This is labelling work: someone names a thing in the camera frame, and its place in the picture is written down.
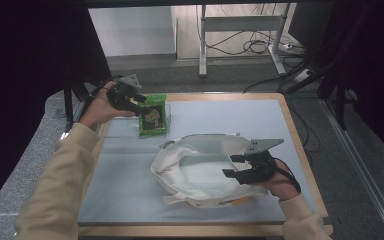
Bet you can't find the white power strip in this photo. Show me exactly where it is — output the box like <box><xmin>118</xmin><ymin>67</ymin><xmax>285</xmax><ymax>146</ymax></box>
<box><xmin>293</xmin><ymin>68</ymin><xmax>315</xmax><ymax>83</ymax></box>

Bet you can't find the left hand-held gripper black cable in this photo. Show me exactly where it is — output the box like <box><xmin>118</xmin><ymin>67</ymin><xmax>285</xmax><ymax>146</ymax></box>
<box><xmin>79</xmin><ymin>74</ymin><xmax>125</xmax><ymax>116</ymax></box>

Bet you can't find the person's right hand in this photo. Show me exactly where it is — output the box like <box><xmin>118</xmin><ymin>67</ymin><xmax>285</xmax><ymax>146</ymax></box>
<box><xmin>249</xmin><ymin>168</ymin><xmax>302</xmax><ymax>201</ymax></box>

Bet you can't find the hand-held gripper black cable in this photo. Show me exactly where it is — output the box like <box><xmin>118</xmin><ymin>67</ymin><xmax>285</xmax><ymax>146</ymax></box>
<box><xmin>79</xmin><ymin>74</ymin><xmax>125</xmax><ymax>116</ymax></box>
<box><xmin>272</xmin><ymin>157</ymin><xmax>303</xmax><ymax>195</ymax></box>

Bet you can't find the thin black cable beside table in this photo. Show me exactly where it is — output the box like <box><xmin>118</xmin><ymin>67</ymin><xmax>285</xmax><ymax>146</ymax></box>
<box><xmin>287</xmin><ymin>102</ymin><xmax>322</xmax><ymax>166</ymax></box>

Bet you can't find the right hand-held gripper black cable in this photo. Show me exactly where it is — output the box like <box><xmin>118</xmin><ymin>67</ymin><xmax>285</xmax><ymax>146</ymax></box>
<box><xmin>272</xmin><ymin>157</ymin><xmax>303</xmax><ymax>195</ymax></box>

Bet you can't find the black curtain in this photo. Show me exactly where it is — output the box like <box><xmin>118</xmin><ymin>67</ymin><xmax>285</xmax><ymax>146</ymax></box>
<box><xmin>0</xmin><ymin>0</ymin><xmax>114</xmax><ymax>218</ymax></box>
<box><xmin>288</xmin><ymin>0</ymin><xmax>384</xmax><ymax>168</ymax></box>

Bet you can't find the tangle of black floor cables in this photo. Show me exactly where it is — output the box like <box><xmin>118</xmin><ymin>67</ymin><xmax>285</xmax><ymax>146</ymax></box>
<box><xmin>204</xmin><ymin>29</ymin><xmax>307</xmax><ymax>57</ymax></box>

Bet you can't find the white printed tote bag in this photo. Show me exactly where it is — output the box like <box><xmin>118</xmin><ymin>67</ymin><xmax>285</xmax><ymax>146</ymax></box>
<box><xmin>150</xmin><ymin>133</ymin><xmax>270</xmax><ymax>210</ymax></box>

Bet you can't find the person's left hand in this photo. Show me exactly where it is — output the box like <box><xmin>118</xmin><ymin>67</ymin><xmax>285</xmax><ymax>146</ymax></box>
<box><xmin>79</xmin><ymin>81</ymin><xmax>138</xmax><ymax>130</ymax></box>

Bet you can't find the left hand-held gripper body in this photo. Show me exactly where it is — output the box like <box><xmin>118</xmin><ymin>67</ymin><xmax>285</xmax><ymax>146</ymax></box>
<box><xmin>106</xmin><ymin>74</ymin><xmax>143</xmax><ymax>110</ymax></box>

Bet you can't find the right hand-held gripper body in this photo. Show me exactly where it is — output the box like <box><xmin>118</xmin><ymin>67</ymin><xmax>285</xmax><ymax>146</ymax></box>
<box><xmin>238</xmin><ymin>138</ymin><xmax>285</xmax><ymax>185</ymax></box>

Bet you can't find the white metal desk frame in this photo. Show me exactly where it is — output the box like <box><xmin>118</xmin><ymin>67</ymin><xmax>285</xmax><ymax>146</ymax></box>
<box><xmin>198</xmin><ymin>3</ymin><xmax>293</xmax><ymax>78</ymax></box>

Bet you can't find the black metal stand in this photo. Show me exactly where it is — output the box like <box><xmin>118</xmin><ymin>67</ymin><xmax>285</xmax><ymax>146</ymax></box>
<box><xmin>62</xmin><ymin>71</ymin><xmax>119</xmax><ymax>133</ymax></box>
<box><xmin>315</xmin><ymin>64</ymin><xmax>359</xmax><ymax>132</ymax></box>

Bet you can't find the white table mat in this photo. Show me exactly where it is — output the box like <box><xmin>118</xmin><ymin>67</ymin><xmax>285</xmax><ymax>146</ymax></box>
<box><xmin>78</xmin><ymin>99</ymin><xmax>318</xmax><ymax>225</ymax></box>

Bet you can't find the green product box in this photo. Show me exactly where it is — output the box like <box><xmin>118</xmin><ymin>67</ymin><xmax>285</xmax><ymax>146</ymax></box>
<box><xmin>137</xmin><ymin>94</ymin><xmax>170</xmax><ymax>138</ymax></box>

